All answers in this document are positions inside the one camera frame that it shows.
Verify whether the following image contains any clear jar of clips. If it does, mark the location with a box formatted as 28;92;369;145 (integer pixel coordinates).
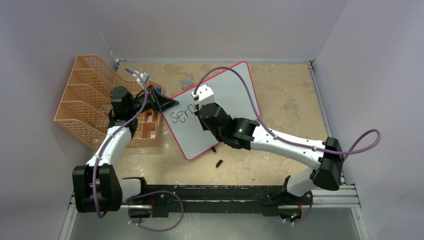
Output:
181;76;194;90

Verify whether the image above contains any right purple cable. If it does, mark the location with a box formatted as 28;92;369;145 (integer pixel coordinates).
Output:
194;66;382;157

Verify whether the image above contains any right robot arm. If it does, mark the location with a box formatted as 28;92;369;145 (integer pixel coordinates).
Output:
196;103;344;204

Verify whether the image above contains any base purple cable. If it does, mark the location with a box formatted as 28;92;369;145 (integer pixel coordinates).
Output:
128;190;185;233

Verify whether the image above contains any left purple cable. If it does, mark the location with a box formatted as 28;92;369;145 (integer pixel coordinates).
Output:
92;68;148;221

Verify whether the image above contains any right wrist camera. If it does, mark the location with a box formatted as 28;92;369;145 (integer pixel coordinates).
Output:
191;84;216;110

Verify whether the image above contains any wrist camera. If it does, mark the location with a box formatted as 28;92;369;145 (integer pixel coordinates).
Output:
191;84;216;110
137;72;150;85

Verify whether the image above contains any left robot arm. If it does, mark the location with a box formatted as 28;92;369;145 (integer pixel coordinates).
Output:
72;85;179;218

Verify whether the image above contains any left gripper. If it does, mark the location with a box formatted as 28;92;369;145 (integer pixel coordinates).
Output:
128;85;178;116

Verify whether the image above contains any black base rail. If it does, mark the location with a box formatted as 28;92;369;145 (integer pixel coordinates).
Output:
67;184;362;220

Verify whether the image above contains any red-framed whiteboard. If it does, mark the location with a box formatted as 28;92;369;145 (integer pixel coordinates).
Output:
163;70;257;161

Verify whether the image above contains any orange plastic file organizer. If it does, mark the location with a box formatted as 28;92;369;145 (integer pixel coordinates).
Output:
54;54;142;150

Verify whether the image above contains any black marker cap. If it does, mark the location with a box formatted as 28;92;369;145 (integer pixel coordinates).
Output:
215;159;223;168

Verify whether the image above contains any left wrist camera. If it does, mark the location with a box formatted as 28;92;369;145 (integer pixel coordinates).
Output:
137;72;150;85

